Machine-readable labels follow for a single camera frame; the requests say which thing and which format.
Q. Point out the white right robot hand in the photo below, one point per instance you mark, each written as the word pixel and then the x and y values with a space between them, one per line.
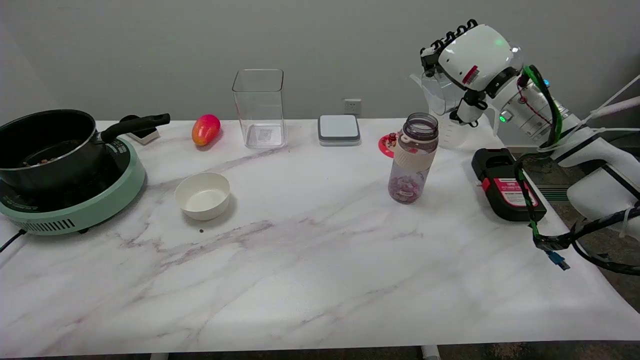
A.
pixel 480 55

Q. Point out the clear plastic measuring jug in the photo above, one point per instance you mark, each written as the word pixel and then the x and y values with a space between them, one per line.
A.
pixel 452 136

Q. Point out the bottle with beige sleeve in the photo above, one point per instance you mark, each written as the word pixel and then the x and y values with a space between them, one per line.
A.
pixel 412 160

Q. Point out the red round disc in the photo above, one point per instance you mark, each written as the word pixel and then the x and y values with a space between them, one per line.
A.
pixel 385 147

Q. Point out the white zip tie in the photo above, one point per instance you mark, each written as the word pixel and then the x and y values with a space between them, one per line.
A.
pixel 607 105

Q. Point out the black box with red label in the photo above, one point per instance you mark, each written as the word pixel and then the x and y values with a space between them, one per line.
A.
pixel 502 192

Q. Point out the white rod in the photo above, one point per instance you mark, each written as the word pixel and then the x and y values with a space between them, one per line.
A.
pixel 620 106

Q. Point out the floor vent grille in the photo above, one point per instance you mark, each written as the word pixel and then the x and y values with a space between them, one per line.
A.
pixel 555 192

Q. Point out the grey white square lid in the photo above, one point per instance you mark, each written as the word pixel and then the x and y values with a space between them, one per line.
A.
pixel 339 129

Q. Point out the clear square container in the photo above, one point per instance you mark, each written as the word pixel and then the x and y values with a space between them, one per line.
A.
pixel 260 110

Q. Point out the red yellow mango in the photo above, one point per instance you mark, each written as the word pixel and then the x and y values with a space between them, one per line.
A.
pixel 205 129

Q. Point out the white table leg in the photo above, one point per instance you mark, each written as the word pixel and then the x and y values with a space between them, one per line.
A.
pixel 159 356
pixel 430 353

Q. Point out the white ceramic bowl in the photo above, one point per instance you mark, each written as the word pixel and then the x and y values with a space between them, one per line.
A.
pixel 202 196

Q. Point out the green induction cooker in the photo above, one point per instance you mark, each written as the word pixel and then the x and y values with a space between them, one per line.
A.
pixel 100 200

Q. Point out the black saucepan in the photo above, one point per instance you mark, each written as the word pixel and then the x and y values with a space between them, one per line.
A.
pixel 50 150

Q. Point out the white wall socket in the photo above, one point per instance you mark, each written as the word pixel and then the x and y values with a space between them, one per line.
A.
pixel 352 106

